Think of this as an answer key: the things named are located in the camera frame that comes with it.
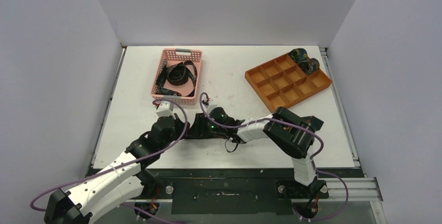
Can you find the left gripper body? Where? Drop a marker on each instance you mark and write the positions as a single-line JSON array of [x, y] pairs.
[[176, 135]]

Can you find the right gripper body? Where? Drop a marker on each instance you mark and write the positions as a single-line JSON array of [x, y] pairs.
[[199, 125]]

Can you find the black orange floral tie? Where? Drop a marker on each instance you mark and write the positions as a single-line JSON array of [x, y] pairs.
[[200, 134]]

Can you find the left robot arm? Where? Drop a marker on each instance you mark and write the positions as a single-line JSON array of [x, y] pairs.
[[124, 178]]

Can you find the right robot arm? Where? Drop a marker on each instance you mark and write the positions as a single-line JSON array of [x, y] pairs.
[[293, 134]]

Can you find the dark tie in basket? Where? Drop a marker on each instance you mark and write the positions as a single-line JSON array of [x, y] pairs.
[[177, 75]]

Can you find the pink plastic basket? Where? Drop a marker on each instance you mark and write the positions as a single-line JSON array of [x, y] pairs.
[[172, 56]]

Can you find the orange divided tray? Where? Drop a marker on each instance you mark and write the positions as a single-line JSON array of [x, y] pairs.
[[281, 82]]

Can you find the rolled blue green tie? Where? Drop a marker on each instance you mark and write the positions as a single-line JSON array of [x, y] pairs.
[[298, 55]]

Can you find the rolled dark floral tie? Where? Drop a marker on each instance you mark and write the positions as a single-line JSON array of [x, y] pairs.
[[309, 66]]

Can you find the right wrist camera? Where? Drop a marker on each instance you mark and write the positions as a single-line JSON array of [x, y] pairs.
[[209, 105]]

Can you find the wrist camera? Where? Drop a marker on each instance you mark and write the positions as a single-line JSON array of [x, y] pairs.
[[165, 109], [209, 105]]

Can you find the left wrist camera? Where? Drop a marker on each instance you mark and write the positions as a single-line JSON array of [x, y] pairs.
[[165, 109]]

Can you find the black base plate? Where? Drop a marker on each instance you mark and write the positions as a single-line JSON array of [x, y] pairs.
[[231, 191]]

